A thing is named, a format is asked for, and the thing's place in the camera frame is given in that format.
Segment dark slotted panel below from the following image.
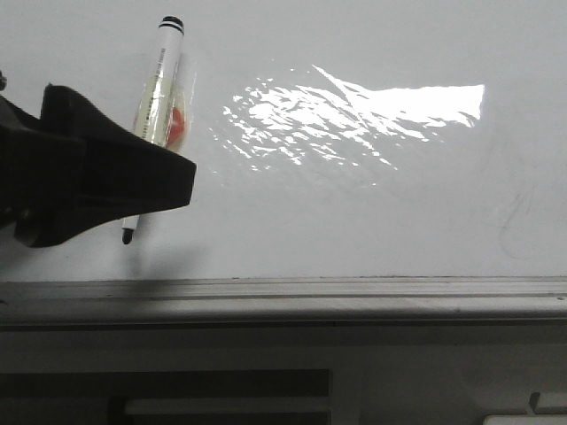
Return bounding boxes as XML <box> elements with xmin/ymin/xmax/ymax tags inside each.
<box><xmin>1</xmin><ymin>369</ymin><xmax>332</xmax><ymax>424</ymax></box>

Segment white black whiteboard marker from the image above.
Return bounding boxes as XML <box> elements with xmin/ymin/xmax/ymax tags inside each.
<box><xmin>120</xmin><ymin>15</ymin><xmax>197</xmax><ymax>246</ymax></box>

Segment white box bottom right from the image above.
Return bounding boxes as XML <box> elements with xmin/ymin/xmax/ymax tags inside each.
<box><xmin>483</xmin><ymin>391</ymin><xmax>566</xmax><ymax>425</ymax></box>

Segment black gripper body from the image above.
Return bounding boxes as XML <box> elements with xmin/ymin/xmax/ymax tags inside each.
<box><xmin>1</xmin><ymin>84</ymin><xmax>87</xmax><ymax>235</ymax></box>

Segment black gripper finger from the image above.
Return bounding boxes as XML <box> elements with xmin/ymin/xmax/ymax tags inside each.
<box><xmin>14</xmin><ymin>93</ymin><xmax>197</xmax><ymax>248</ymax></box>

